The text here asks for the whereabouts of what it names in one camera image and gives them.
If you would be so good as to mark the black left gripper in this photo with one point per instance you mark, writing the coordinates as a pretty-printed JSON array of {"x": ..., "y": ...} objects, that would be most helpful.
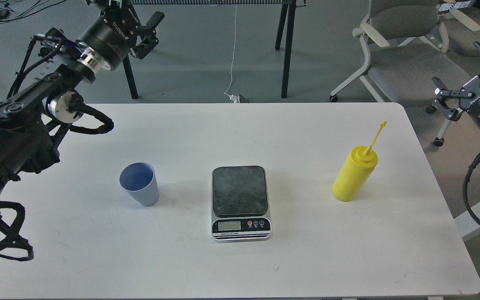
[{"x": 115, "y": 32}]

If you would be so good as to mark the yellow squeeze bottle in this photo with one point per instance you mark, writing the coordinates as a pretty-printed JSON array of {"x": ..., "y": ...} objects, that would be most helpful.
[{"x": 356, "y": 169}]

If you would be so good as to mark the blue ribbed plastic cup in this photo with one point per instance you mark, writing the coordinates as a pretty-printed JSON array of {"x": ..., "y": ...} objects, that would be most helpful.
[{"x": 139, "y": 181}]

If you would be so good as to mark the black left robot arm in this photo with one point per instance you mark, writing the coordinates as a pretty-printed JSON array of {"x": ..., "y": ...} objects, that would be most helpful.
[{"x": 42, "y": 105}]

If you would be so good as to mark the digital kitchen scale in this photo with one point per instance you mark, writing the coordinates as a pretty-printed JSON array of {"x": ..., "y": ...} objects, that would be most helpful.
[{"x": 240, "y": 205}]

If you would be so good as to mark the grey office chair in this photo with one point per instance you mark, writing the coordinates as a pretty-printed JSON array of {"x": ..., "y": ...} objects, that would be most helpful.
[
  {"x": 462, "y": 23},
  {"x": 404, "y": 44}
]

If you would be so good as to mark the black metal frame table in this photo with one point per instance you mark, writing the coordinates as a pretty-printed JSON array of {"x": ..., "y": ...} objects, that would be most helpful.
[{"x": 285, "y": 34}]

